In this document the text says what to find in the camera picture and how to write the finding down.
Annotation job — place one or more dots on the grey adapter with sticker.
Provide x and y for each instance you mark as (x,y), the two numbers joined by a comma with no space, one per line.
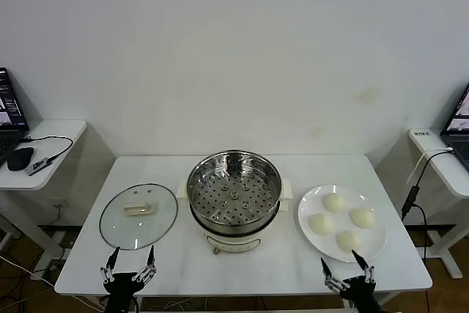
(36,166)

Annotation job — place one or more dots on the white wall socket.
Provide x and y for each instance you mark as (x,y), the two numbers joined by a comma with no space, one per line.
(60,203)

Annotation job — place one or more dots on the black laptop beside label box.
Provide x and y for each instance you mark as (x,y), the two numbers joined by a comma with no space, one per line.
(458,122)

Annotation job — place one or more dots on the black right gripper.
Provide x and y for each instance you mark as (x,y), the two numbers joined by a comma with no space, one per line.
(357,291)

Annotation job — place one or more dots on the black computer mouse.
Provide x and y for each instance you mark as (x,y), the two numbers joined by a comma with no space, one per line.
(20,159)

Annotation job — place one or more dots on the cream electric cooking pot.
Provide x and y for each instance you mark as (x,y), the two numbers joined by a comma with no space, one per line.
(231,243)

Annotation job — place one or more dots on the white side desk with label box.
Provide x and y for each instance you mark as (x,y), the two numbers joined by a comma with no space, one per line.
(450,177)

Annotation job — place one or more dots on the white steamed baozi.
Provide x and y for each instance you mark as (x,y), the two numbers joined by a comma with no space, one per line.
(349,240)
(362,216)
(321,223)
(333,202)

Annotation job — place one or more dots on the white side desk with mouse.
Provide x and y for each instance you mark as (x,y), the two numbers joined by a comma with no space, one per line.
(58,137)

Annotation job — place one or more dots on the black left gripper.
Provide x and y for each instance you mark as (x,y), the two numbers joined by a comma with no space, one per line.
(121,287)

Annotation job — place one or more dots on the perforated steel steamer basket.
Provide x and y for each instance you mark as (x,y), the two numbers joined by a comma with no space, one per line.
(234,214)

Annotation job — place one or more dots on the round white plate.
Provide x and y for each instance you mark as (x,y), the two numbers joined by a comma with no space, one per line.
(340,222)

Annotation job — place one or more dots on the black laptop beside mouse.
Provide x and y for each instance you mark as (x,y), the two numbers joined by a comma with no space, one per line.
(9,100)

